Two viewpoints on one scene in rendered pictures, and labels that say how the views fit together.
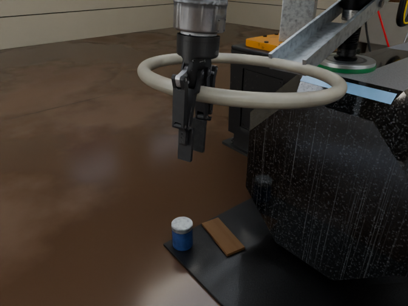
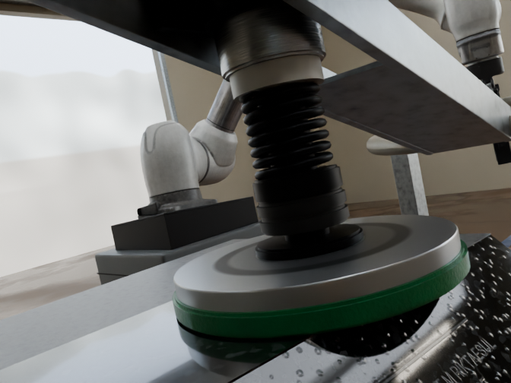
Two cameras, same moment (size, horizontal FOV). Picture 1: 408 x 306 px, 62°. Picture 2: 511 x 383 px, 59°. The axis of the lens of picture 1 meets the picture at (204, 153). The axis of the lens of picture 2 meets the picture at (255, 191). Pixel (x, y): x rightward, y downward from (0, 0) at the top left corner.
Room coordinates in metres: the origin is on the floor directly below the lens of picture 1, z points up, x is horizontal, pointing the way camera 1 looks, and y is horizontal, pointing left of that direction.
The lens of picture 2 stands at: (1.63, -0.57, 0.96)
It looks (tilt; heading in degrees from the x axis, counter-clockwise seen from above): 3 degrees down; 179
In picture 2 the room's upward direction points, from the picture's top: 12 degrees counter-clockwise
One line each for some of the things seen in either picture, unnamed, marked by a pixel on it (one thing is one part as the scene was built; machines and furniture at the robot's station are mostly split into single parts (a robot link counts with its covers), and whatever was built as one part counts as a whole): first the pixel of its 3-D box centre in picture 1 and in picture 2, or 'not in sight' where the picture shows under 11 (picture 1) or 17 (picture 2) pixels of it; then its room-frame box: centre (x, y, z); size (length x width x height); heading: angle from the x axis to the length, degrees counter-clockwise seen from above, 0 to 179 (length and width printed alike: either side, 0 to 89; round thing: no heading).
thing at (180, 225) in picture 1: (182, 233); not in sight; (1.24, 0.10, 0.08); 0.10 x 0.10 x 0.13
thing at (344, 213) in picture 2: (346, 53); (303, 218); (1.29, -0.53, 0.91); 0.07 x 0.07 x 0.01
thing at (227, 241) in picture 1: (222, 235); not in sight; (1.29, -0.09, 0.02); 0.25 x 0.10 x 0.01; 29
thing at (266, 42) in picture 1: (295, 42); not in sight; (2.30, -0.60, 0.76); 0.49 x 0.49 x 0.05; 39
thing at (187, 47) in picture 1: (197, 60); (487, 80); (0.61, 0.01, 1.05); 0.08 x 0.07 x 0.09; 152
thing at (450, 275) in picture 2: (344, 61); (312, 257); (1.29, -0.53, 0.88); 0.22 x 0.22 x 0.04
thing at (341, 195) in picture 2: (346, 49); (300, 203); (1.29, -0.53, 0.93); 0.07 x 0.07 x 0.01
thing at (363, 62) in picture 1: (345, 60); (310, 252); (1.29, -0.53, 0.89); 0.21 x 0.21 x 0.01
